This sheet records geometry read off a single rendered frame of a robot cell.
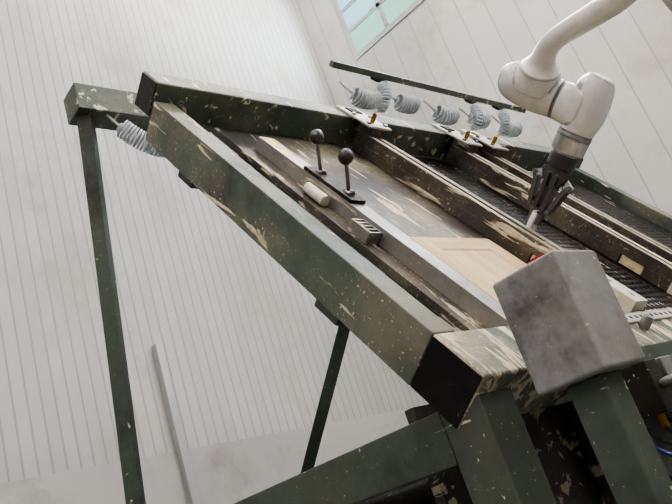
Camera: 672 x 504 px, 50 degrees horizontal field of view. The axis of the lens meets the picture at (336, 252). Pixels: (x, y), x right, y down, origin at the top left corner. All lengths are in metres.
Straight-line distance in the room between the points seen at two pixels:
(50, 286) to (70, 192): 0.66
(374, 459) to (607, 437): 0.44
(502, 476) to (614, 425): 0.19
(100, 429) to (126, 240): 1.19
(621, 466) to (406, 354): 0.38
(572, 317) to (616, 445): 0.18
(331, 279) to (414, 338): 0.23
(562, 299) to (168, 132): 1.18
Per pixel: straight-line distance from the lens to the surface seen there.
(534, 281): 1.08
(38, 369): 3.90
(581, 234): 2.42
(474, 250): 1.80
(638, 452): 1.07
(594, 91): 1.91
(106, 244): 2.31
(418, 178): 2.17
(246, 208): 1.59
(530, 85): 1.92
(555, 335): 1.06
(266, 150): 1.97
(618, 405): 1.08
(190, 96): 2.03
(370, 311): 1.29
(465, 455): 1.19
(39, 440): 3.79
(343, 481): 1.41
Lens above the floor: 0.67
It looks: 20 degrees up
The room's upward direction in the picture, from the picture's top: 19 degrees counter-clockwise
